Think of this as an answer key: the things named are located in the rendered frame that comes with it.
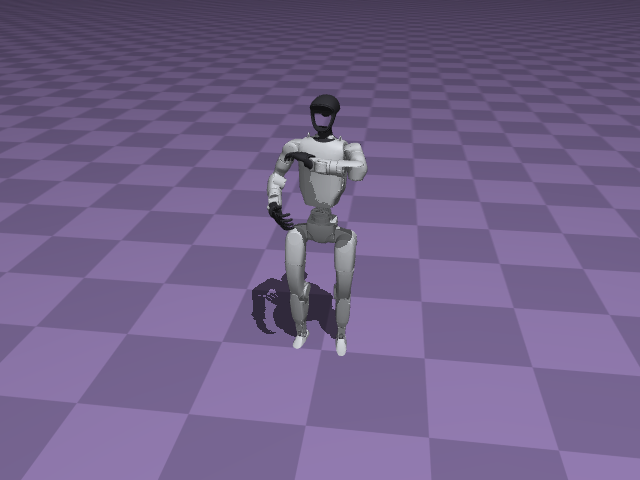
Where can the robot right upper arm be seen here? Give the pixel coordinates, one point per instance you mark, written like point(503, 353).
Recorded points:
point(281, 166)

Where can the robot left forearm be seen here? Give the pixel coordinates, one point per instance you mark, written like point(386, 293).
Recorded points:
point(333, 167)

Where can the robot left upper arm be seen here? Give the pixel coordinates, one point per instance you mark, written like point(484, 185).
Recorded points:
point(353, 151)

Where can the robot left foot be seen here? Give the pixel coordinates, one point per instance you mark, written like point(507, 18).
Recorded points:
point(341, 345)

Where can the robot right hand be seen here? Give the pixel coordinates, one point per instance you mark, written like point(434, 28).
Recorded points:
point(276, 213)

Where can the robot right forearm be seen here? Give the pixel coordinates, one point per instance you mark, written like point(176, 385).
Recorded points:
point(274, 192)

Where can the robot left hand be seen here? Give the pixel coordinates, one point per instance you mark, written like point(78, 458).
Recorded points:
point(301, 156)

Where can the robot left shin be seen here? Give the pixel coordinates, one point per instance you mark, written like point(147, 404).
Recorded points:
point(342, 311)

